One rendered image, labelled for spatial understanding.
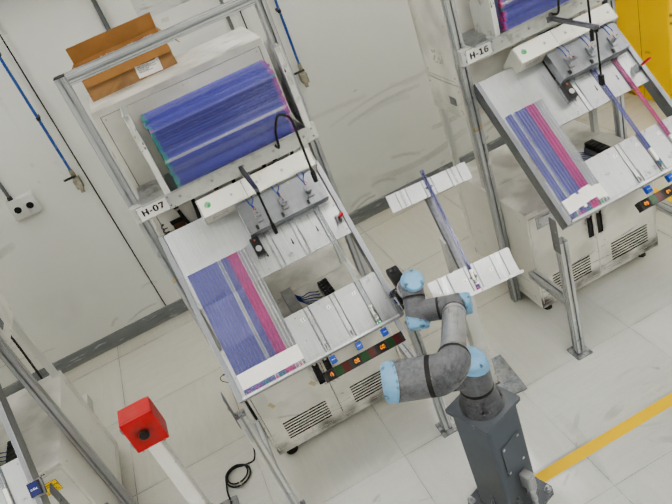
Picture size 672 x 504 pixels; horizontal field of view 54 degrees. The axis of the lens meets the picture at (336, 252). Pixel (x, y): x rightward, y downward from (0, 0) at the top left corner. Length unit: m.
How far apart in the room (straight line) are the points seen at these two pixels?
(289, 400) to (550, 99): 1.71
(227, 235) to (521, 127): 1.28
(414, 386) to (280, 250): 0.99
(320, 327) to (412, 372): 0.79
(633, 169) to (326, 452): 1.81
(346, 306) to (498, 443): 0.73
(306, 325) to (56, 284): 2.20
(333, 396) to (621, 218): 1.61
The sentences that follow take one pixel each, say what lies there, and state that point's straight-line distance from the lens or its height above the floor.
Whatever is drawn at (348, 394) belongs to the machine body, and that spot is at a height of 0.19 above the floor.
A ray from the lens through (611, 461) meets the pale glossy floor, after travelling 2.85.
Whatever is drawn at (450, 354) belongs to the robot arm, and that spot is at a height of 1.06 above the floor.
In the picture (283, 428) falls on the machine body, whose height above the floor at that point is 0.20.
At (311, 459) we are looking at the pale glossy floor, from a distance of 3.15.
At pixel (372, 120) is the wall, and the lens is 4.37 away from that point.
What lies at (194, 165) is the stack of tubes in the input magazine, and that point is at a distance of 2.50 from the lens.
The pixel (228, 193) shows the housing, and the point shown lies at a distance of 2.56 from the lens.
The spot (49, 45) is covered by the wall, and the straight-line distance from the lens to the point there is 3.90.
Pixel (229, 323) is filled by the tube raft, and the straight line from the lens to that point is 2.51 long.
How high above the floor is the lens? 2.30
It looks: 32 degrees down
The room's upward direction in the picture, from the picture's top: 22 degrees counter-clockwise
